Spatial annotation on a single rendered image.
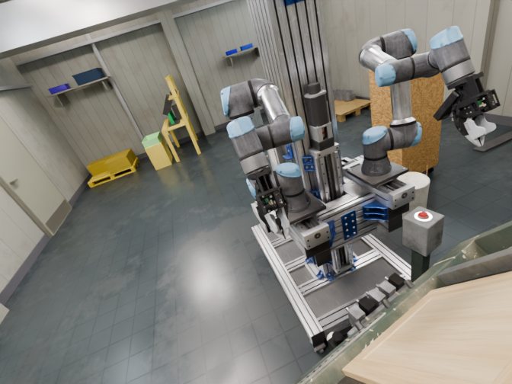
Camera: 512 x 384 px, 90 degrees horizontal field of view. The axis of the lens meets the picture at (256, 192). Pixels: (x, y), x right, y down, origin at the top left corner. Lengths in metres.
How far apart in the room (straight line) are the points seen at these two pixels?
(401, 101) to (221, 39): 6.38
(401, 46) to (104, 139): 7.06
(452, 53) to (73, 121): 7.46
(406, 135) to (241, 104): 0.82
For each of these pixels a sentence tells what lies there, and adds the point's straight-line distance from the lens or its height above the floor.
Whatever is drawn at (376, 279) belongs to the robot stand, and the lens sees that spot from 2.05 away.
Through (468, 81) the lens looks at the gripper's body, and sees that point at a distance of 1.01.
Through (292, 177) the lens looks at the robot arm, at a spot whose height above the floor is 1.23.
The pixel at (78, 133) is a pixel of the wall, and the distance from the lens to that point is 7.79.
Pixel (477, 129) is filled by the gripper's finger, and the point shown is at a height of 1.41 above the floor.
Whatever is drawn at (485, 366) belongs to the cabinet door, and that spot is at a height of 1.27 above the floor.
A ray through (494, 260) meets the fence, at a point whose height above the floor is 1.10.
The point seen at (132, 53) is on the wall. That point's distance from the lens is 7.37.
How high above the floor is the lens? 1.81
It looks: 29 degrees down
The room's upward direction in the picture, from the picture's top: 18 degrees counter-clockwise
